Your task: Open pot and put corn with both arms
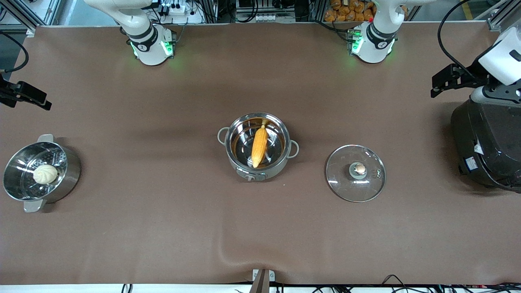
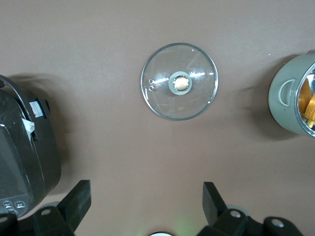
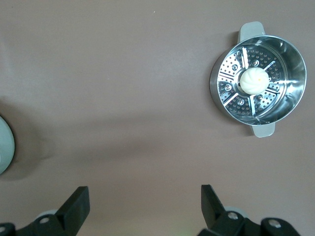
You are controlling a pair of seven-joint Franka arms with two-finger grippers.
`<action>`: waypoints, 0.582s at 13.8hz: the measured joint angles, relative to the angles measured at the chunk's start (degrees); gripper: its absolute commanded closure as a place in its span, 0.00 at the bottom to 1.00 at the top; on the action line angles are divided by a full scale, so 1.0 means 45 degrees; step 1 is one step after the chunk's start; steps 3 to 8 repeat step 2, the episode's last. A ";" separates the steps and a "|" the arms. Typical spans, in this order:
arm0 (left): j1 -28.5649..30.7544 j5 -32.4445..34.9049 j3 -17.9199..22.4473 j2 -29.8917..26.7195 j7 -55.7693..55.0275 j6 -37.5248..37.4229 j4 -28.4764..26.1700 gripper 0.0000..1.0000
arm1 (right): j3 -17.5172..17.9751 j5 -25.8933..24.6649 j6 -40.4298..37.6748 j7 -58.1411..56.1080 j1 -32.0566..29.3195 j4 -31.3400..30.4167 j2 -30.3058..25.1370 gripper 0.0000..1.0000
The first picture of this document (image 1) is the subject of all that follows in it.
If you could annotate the white steamed bun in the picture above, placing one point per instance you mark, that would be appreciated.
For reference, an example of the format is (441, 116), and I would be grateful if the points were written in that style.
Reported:
(44, 174)

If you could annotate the pile of orange buns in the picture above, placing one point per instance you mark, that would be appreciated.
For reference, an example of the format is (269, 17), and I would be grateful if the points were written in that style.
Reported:
(350, 10)

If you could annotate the white power strip with plugs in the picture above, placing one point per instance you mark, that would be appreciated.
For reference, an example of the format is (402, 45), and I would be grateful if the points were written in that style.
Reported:
(175, 8)

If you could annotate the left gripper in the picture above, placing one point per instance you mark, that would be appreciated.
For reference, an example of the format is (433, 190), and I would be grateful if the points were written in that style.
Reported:
(473, 76)

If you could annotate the metal table clamp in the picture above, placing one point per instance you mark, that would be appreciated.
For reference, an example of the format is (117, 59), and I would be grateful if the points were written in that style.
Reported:
(263, 278)

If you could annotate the stainless steel steamer pot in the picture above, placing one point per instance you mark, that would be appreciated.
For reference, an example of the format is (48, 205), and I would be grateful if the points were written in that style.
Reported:
(67, 171)

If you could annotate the yellow corn cob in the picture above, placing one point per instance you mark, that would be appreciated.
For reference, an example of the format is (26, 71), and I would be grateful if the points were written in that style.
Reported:
(259, 144)

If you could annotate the brown table mat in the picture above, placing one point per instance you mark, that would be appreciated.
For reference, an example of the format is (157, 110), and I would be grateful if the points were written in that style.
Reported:
(171, 240)

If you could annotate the glass lid with gold knob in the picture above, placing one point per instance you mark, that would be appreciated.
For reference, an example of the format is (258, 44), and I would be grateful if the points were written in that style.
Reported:
(355, 175)

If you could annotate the black rice cooker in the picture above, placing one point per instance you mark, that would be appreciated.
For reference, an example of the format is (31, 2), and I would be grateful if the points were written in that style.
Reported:
(488, 142)

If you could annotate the aluminium frame profile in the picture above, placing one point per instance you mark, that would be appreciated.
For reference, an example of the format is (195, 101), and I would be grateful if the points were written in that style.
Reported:
(20, 14)
(502, 16)

